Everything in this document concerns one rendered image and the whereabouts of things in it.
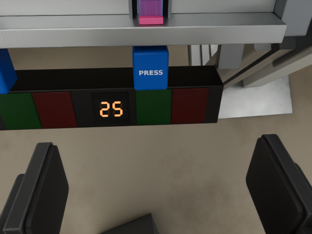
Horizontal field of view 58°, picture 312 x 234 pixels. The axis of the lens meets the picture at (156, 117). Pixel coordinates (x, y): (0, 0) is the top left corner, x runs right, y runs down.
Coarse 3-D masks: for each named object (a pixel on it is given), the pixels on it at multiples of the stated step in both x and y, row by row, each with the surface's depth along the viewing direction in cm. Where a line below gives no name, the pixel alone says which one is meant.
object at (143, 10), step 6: (138, 0) 16; (144, 0) 16; (150, 0) 16; (156, 0) 16; (162, 0) 16; (138, 6) 16; (144, 6) 16; (150, 6) 16; (156, 6) 16; (162, 6) 16; (144, 12) 16; (150, 12) 16; (156, 12) 16; (162, 12) 16
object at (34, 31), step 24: (0, 24) 16; (24, 24) 16; (48, 24) 16; (72, 24) 16; (96, 24) 16; (120, 24) 16; (168, 24) 16; (192, 24) 16; (216, 24) 16; (240, 24) 16; (264, 24) 16; (0, 48) 16
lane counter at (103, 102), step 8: (96, 96) 22; (104, 96) 22; (112, 96) 22; (120, 96) 23; (128, 96) 23; (96, 104) 23; (104, 104) 23; (112, 104) 23; (120, 104) 23; (128, 104) 23; (96, 112) 23; (104, 112) 23; (112, 112) 23; (120, 112) 24; (128, 112) 24; (96, 120) 24; (104, 120) 24; (112, 120) 24; (120, 120) 24; (128, 120) 24
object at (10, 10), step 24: (0, 0) 17; (24, 0) 17; (48, 0) 17; (72, 0) 17; (96, 0) 17; (120, 0) 17; (168, 0) 17; (192, 0) 17; (216, 0) 18; (240, 0) 18; (264, 0) 18
